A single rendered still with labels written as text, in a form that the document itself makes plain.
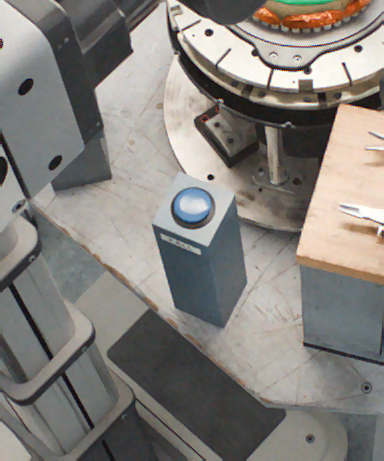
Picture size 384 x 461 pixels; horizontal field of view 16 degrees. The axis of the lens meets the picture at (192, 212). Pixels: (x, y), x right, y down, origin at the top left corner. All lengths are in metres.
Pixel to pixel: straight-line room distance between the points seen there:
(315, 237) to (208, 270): 0.16
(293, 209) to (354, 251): 0.33
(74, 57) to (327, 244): 0.79
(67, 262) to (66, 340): 1.07
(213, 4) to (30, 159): 0.13
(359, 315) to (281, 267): 0.21
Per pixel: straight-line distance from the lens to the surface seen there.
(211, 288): 1.59
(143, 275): 1.75
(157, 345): 2.27
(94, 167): 1.77
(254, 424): 2.21
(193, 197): 1.49
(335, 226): 1.44
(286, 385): 1.68
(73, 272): 2.62
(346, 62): 1.50
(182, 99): 1.83
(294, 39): 1.51
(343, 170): 1.47
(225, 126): 1.76
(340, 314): 1.57
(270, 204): 1.75
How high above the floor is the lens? 2.37
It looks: 64 degrees down
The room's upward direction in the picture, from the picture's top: 12 degrees counter-clockwise
